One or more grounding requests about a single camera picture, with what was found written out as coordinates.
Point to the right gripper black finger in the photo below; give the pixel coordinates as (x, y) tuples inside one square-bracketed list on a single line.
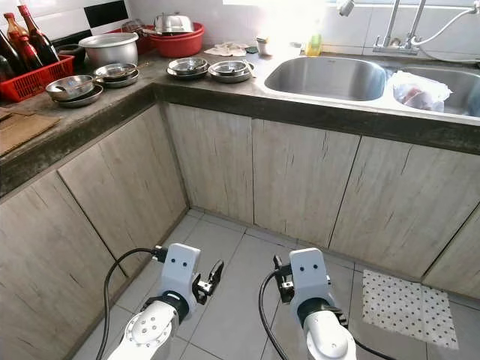
[(278, 266)]

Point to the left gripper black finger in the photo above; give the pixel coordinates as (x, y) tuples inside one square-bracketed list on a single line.
[(218, 274)]

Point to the deep steel bowl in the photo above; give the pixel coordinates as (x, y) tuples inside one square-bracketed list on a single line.
[(70, 86)]

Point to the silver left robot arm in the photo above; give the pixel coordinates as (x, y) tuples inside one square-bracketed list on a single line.
[(146, 337)]

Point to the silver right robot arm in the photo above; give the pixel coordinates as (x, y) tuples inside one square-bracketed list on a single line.
[(330, 337)]

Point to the light wood cabinet door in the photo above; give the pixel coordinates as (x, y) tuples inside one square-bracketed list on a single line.
[(210, 161), (304, 180), (457, 266), (405, 202), (124, 187), (52, 277)]

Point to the white dotted floor mat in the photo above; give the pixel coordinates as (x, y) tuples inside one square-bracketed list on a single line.
[(409, 307)]

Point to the steel double sink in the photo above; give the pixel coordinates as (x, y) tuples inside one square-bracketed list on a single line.
[(326, 79)]

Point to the shallow steel dish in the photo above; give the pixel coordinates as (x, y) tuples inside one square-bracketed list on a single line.
[(187, 67), (231, 70), (115, 73)]

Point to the flat steel plate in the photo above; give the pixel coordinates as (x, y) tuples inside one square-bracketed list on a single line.
[(90, 100)]

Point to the small white cup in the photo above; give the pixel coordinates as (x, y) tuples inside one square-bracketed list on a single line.
[(262, 45)]

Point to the crumpled white cloth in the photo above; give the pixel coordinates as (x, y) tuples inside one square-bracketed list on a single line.
[(225, 49)]

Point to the green dish soap bottle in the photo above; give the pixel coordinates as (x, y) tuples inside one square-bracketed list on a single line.
[(313, 45)]

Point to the clear plastic bag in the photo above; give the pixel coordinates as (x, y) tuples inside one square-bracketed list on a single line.
[(420, 91)]

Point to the red plastic basin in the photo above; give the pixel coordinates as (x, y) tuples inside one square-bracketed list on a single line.
[(178, 43)]

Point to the large corrugated cardboard mat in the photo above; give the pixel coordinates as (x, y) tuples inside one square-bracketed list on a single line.
[(26, 133)]

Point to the red plastic tray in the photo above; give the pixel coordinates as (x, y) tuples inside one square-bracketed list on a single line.
[(146, 43)]

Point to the small corrugated cardboard mat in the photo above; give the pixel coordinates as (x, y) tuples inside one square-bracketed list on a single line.
[(11, 112)]

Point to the large aluminium pot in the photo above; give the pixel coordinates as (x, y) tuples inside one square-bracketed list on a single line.
[(110, 49)]

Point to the small dark bowl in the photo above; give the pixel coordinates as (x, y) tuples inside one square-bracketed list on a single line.
[(71, 52)]

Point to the red plastic bottle basket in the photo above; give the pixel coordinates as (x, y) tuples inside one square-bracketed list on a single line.
[(37, 79)]

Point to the tall dark bottle yellow cap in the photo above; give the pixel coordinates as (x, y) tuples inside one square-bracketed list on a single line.
[(7, 56)]

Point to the tall dark bottle red cap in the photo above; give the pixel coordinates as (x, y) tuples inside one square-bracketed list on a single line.
[(41, 37)]

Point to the amber bottle red cap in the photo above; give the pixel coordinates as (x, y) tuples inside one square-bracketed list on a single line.
[(21, 45)]

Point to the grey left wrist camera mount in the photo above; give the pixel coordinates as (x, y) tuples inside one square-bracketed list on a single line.
[(180, 274)]

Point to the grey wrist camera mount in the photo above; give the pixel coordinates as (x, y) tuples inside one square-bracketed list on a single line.
[(309, 274), (180, 274)]

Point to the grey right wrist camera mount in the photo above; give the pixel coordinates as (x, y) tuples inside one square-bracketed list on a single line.
[(309, 274)]

